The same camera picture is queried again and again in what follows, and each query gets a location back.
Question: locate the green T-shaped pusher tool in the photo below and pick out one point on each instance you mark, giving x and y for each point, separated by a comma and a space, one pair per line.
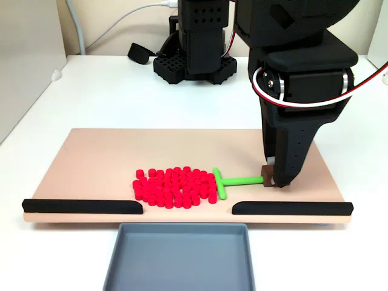
242, 181

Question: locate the red cylindrical granule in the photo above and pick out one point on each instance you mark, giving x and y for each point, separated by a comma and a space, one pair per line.
203, 175
169, 171
204, 192
213, 198
177, 170
212, 190
139, 195
143, 180
139, 173
178, 202
169, 203
152, 200
136, 184
186, 169
196, 200
160, 202
211, 183
196, 172
151, 172
210, 176
187, 203
160, 173
146, 197

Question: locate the black clamp piece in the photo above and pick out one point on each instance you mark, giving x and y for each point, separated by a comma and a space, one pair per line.
139, 54

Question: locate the grey plastic tray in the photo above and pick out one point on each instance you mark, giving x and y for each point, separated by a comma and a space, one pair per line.
182, 257

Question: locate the peach flat board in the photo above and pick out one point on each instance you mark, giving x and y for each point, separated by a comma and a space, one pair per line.
91, 166

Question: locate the black edge rail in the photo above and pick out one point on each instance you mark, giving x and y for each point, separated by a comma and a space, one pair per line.
292, 208
82, 206

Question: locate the white wall bracket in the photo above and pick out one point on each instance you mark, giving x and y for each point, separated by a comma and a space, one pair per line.
385, 79
56, 75

